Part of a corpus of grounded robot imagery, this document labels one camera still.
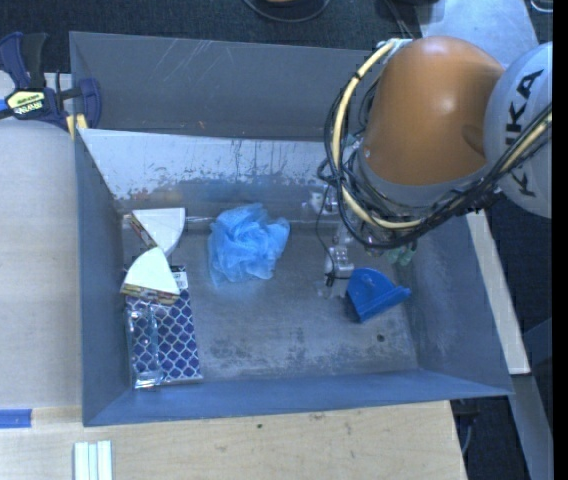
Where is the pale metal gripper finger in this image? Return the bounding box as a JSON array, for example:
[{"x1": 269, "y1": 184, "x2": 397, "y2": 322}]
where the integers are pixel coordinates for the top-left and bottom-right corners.
[
  {"x1": 324, "y1": 246, "x2": 350, "y2": 275},
  {"x1": 319, "y1": 261, "x2": 356, "y2": 300}
]

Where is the grey metal bin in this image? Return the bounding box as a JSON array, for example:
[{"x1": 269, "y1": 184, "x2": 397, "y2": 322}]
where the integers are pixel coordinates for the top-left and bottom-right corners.
[{"x1": 68, "y1": 31, "x2": 516, "y2": 428}]

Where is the blue mesh bath sponge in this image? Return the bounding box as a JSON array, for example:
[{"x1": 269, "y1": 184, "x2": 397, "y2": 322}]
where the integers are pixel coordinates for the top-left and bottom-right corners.
[{"x1": 207, "y1": 202, "x2": 291, "y2": 286}]

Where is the blue white patterned box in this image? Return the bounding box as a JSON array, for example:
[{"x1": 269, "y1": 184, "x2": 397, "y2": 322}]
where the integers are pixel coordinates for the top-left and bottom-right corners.
[{"x1": 124, "y1": 264, "x2": 204, "y2": 387}]

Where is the clear plastic packet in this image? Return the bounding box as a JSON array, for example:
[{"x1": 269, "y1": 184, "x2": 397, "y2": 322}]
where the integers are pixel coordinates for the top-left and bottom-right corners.
[{"x1": 124, "y1": 301, "x2": 166, "y2": 390}]

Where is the pale wood board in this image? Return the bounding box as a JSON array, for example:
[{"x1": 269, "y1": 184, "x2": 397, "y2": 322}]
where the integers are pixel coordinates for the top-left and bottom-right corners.
[{"x1": 0, "y1": 122, "x2": 85, "y2": 412}]

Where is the blue plastic bracket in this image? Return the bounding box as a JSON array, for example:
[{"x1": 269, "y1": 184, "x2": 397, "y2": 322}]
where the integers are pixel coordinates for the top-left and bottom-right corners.
[{"x1": 345, "y1": 267, "x2": 413, "y2": 324}]

